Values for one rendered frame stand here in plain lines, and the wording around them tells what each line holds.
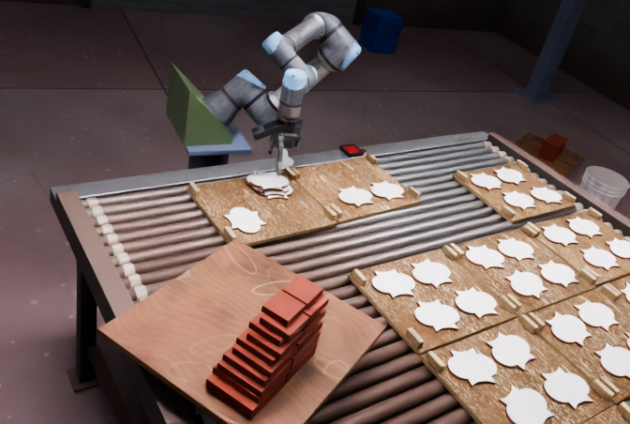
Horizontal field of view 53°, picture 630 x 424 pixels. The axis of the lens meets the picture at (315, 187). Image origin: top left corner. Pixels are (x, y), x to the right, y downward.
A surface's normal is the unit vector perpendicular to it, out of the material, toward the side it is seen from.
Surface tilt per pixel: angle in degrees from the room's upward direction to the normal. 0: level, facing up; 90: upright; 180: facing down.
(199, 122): 90
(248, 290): 0
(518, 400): 0
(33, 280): 0
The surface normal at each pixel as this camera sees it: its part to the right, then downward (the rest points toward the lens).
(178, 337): 0.20, -0.83
